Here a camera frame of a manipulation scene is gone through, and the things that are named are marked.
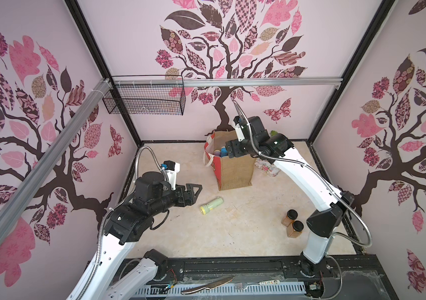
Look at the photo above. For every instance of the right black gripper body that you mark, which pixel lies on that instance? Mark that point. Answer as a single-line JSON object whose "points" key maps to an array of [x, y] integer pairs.
{"points": [[236, 148]]}

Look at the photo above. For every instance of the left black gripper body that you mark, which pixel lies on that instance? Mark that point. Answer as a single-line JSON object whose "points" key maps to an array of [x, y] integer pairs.
{"points": [[170, 197]]}

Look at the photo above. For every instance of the brown jute tote bag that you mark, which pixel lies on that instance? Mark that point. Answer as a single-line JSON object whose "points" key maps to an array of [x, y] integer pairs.
{"points": [[230, 173]]}

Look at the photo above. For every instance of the light green flashlight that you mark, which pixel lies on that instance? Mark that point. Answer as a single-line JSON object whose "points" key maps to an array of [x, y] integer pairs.
{"points": [[208, 207]]}

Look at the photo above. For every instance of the blue flashlight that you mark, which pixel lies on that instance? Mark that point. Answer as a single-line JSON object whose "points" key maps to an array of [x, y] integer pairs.
{"points": [[223, 152]]}

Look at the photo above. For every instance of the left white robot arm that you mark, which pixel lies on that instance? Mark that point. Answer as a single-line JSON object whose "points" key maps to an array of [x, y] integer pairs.
{"points": [[97, 282]]}

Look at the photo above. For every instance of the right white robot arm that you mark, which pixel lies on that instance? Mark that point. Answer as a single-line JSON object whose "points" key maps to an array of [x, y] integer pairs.
{"points": [[330, 202]]}

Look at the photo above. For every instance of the spice jar black lid rear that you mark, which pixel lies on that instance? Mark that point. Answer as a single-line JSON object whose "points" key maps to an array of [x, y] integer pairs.
{"points": [[289, 218]]}

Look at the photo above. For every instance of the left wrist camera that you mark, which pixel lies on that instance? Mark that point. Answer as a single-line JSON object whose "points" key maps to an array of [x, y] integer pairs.
{"points": [[172, 169]]}

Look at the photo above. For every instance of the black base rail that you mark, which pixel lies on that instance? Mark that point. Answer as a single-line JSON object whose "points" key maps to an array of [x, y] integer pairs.
{"points": [[195, 267]]}

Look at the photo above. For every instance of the grey slotted cable duct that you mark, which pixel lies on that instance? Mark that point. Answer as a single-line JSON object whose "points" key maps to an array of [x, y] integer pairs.
{"points": [[230, 289]]}

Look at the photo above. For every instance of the black wire basket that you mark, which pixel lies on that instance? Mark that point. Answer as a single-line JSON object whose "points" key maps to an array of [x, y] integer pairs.
{"points": [[146, 95]]}

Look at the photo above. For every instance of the horizontal aluminium rail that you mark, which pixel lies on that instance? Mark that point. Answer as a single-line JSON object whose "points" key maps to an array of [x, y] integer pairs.
{"points": [[191, 83]]}

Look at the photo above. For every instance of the diagonal aluminium rail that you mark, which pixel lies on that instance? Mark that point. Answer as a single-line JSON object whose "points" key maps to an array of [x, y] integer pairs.
{"points": [[28, 188]]}

